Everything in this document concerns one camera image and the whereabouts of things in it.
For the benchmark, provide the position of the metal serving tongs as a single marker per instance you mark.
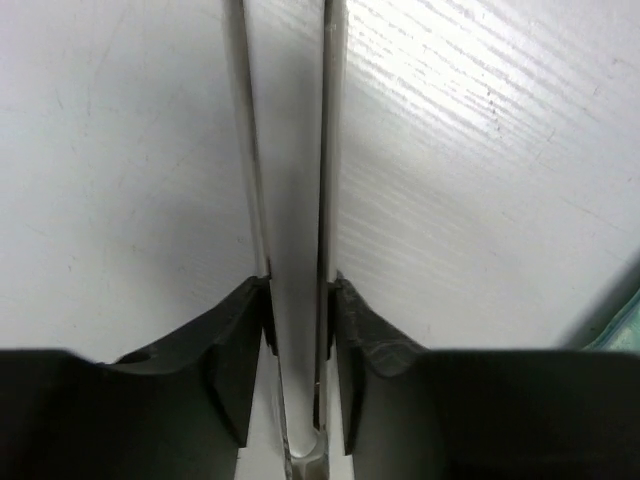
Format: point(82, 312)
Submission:
point(287, 86)

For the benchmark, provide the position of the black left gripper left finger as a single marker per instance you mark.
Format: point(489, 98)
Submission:
point(177, 408)

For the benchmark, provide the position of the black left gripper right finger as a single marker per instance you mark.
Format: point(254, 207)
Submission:
point(409, 412)

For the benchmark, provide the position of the green satin placemat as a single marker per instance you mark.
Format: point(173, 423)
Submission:
point(622, 333)

